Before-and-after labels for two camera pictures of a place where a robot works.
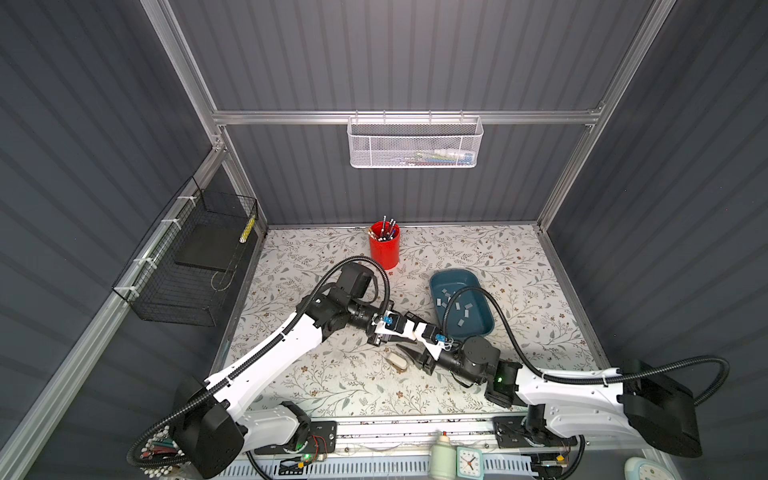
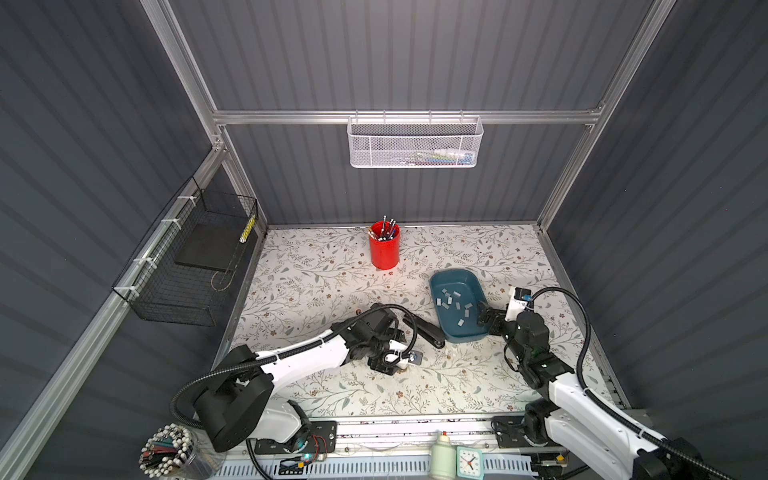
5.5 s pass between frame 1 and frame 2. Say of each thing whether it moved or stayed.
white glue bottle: stayed
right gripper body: moved
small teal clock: stayed
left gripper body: moved
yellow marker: stayed
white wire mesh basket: stayed
